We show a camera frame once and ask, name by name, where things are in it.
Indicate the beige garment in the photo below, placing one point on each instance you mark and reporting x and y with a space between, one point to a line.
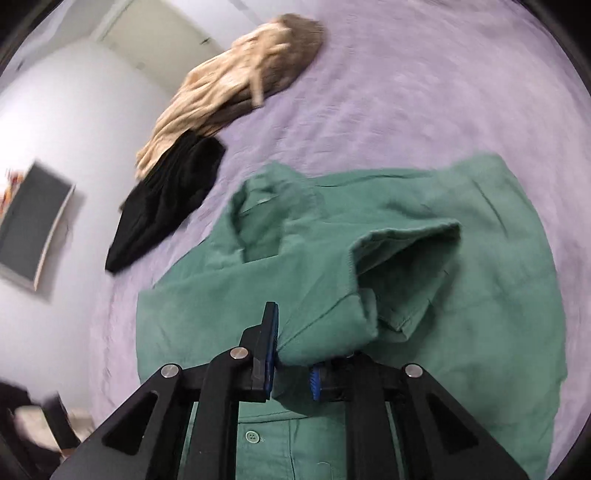
221 87

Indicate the green shirt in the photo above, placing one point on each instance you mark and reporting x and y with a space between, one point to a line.
415 300

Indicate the black garment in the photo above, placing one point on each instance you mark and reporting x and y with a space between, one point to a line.
166 198

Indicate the dark furniture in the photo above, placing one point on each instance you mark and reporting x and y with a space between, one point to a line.
27 429

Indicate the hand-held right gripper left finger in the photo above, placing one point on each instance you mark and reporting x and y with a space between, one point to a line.
272 344

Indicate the purple embossed blanket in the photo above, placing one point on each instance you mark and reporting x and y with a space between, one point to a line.
392 92

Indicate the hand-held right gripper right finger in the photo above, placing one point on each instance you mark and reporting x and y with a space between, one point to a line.
316 381

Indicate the white-framed monitor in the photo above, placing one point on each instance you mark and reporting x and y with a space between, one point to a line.
32 221

